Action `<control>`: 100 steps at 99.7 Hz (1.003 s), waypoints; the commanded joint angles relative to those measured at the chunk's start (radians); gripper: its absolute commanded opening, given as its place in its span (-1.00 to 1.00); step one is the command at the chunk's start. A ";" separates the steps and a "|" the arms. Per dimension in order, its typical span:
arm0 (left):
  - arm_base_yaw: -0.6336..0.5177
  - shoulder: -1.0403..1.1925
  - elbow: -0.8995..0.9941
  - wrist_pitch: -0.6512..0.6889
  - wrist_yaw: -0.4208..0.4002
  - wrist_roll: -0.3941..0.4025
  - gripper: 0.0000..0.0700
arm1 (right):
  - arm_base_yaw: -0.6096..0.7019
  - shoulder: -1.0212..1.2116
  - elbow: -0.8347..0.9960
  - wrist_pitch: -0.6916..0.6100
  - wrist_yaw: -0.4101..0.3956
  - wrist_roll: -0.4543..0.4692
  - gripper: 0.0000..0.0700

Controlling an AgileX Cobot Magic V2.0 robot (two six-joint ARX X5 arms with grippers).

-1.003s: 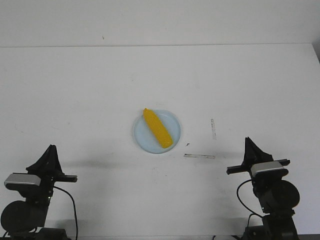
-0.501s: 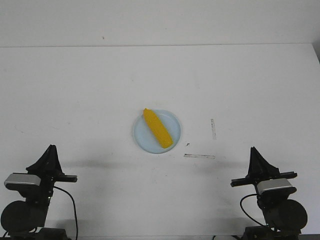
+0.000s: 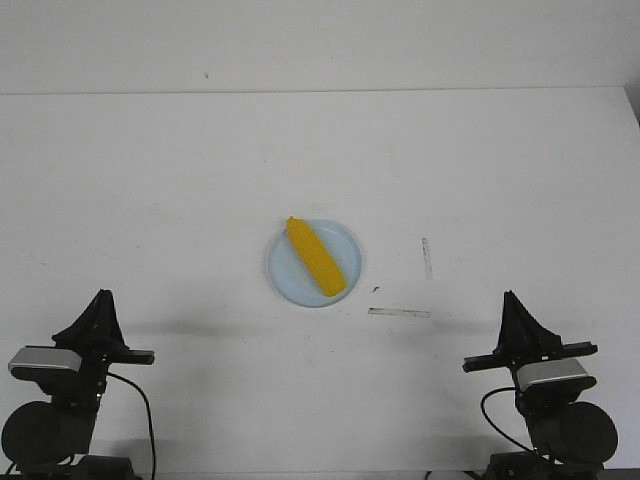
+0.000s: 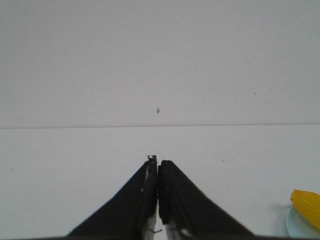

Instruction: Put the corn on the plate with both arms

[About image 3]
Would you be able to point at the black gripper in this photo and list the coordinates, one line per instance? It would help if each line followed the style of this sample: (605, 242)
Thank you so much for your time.
(527, 333)
(81, 390)

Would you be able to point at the light blue round plate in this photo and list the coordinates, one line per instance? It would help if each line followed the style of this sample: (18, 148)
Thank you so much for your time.
(289, 276)

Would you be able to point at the yellow corn cob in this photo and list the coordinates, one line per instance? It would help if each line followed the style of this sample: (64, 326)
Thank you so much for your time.
(316, 258)

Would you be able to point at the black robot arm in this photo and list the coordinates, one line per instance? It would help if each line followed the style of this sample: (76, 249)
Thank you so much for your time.
(51, 439)
(570, 438)

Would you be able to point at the clear vertical tape strip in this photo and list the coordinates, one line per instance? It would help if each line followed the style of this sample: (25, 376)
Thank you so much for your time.
(427, 258)

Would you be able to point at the clear horizontal tape strip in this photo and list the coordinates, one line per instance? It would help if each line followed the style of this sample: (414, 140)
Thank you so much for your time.
(409, 313)

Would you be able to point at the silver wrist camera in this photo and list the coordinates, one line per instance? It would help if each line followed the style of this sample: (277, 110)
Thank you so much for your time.
(551, 372)
(32, 363)

